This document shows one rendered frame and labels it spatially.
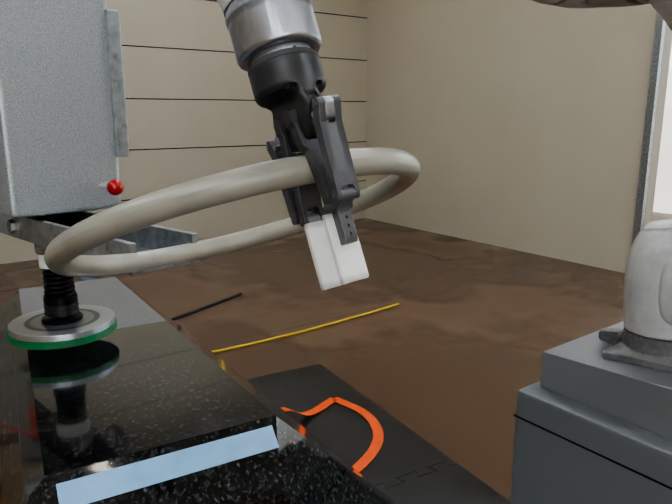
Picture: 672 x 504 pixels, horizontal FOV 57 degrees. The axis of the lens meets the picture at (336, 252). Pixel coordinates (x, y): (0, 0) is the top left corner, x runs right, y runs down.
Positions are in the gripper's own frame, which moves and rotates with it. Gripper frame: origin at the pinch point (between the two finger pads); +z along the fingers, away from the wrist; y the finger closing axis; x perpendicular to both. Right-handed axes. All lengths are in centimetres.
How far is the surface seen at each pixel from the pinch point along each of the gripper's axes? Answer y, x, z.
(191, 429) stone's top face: 48, 8, 19
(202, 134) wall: 569, -197, -196
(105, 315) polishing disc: 91, 10, -5
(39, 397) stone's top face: 71, 27, 8
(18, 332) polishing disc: 89, 27, -6
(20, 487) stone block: 51, 32, 19
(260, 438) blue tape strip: 45, -2, 23
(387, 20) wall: 512, -436, -289
